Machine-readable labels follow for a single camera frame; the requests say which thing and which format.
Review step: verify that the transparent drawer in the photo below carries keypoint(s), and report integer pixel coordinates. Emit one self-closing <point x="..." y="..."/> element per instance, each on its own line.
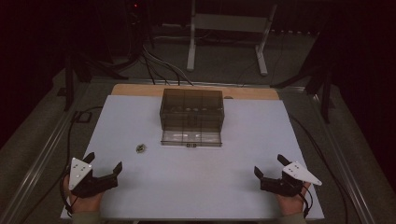
<point x="191" y="137"/>

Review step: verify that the person's right hand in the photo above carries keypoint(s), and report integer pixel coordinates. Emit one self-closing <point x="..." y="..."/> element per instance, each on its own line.
<point x="291" y="203"/>

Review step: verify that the black tripod stand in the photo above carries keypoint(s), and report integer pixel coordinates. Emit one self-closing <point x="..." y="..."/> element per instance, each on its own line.
<point x="325" y="93"/>
<point x="70" y="81"/>

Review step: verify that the white metal stand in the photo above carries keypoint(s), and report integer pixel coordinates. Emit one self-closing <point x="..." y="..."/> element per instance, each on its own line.
<point x="230" y="22"/>

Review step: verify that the aluminium floor rail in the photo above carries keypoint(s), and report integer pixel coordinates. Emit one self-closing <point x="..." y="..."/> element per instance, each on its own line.
<point x="40" y="155"/>
<point x="345" y="161"/>

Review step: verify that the white table sheet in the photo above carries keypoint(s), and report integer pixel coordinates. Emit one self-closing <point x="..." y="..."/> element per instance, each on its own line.
<point x="193" y="180"/>

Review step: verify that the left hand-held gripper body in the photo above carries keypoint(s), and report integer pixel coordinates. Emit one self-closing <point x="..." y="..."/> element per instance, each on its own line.
<point x="81" y="182"/>

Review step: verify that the black square floor frame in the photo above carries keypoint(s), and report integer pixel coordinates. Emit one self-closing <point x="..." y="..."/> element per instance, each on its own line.
<point x="82" y="117"/>

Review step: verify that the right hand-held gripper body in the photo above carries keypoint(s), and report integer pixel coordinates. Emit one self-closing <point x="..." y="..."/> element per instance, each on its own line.
<point x="289" y="183"/>

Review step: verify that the small round metal ornament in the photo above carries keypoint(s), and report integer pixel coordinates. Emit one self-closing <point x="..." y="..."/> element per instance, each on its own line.
<point x="140" y="148"/>

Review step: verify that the person's left hand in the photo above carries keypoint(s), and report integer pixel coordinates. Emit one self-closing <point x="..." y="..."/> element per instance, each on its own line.
<point x="83" y="203"/>

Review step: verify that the smoky transparent storage box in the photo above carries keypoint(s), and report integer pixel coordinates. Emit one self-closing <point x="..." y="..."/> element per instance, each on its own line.
<point x="192" y="109"/>

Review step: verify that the wooden board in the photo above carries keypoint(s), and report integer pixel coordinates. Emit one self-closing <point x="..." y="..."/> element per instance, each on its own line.
<point x="140" y="90"/>

